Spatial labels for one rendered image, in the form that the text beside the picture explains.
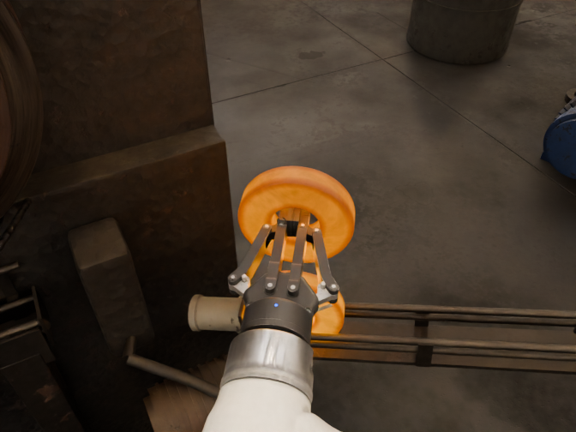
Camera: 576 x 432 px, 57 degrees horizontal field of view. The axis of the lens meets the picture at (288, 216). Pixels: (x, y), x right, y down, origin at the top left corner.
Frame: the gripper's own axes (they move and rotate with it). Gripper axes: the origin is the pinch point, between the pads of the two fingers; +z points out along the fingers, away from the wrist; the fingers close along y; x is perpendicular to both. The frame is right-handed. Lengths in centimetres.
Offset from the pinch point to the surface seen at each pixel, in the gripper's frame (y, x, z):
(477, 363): 28.9, -25.8, -4.6
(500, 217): 67, -97, 101
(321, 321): 4.4, -20.9, -3.0
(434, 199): 43, -98, 108
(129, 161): -28.0, -4.9, 12.5
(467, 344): 26.1, -20.6, -4.7
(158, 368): -22.3, -32.2, -8.1
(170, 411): -20.0, -38.2, -12.7
